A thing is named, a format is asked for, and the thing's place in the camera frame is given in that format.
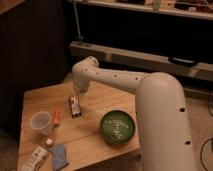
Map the vertical metal pole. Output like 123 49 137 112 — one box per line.
73 0 83 44

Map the green bowl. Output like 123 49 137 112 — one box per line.
99 110 136 144

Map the orange marker pen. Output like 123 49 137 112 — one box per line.
53 107 60 127

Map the small white cube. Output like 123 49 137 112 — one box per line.
46 139 53 146

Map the grey metal rail beam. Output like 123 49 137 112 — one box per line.
69 41 213 82

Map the clear plastic cup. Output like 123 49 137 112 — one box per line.
30 111 53 136

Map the blue cloth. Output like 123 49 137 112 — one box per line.
50 144 69 171

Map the black handle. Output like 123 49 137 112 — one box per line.
168 57 199 67

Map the black floor cable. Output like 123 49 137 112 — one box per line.
199 94 213 171

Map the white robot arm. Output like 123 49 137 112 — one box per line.
72 56 197 171

